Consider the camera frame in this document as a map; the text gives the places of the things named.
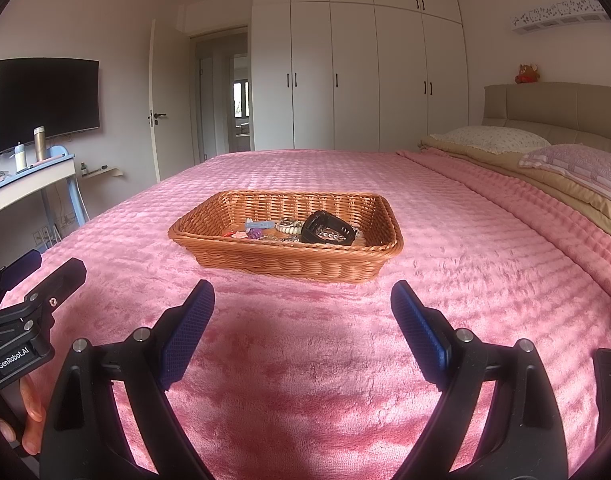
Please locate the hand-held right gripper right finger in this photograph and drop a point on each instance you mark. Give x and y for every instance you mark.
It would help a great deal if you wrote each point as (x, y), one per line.
(420, 335)

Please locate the purple striped pillow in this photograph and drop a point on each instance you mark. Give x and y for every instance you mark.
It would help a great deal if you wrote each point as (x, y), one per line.
(580, 162)

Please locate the black object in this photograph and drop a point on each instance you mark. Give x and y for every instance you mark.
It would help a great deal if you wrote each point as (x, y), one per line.
(610, 400)

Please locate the black television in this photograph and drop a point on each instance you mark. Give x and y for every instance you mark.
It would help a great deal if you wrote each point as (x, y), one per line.
(45, 100)

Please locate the white bottle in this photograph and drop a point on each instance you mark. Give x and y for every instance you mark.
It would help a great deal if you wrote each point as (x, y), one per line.
(20, 159)

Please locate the beige padded headboard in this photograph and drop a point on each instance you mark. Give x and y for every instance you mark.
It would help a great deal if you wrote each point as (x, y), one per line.
(575, 105)

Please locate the white door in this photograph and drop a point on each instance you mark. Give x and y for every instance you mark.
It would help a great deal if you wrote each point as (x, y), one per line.
(170, 110)

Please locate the beige duvet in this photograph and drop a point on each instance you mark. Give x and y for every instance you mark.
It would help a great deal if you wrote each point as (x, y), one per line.
(550, 182)

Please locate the small wall shelf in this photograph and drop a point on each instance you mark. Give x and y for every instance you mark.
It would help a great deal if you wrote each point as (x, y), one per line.
(103, 172)

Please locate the pink plush blanket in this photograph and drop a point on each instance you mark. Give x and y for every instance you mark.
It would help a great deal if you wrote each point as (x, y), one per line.
(305, 360)

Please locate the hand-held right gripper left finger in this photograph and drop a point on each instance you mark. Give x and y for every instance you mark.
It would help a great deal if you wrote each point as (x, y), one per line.
(185, 340)

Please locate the person's left hand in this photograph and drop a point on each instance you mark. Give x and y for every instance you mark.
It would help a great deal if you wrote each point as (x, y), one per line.
(35, 420)

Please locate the orange plush toy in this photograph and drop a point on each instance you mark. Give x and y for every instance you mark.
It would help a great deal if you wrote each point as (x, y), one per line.
(528, 74)

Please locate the blue hair clip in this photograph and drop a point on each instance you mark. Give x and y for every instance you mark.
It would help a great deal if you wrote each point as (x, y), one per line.
(259, 223)

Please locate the gold thermos bottle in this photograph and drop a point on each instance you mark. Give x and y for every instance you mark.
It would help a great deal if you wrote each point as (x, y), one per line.
(39, 145)

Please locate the white floral pillow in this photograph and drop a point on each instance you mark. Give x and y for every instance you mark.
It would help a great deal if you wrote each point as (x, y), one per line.
(490, 139)

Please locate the white and blue desk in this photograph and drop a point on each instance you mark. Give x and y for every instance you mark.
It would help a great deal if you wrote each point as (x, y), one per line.
(30, 182)

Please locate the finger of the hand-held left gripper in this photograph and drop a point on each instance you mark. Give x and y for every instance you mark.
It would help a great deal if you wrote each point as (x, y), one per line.
(25, 262)
(60, 280)

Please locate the brown wicker basket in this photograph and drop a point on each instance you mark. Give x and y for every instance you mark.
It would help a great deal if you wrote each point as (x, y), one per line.
(285, 260)

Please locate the white decorative wall shelf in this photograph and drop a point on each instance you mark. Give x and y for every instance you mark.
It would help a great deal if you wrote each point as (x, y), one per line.
(560, 17)

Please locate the white wardrobe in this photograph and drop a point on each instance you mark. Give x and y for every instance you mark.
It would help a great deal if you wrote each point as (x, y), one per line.
(360, 70)

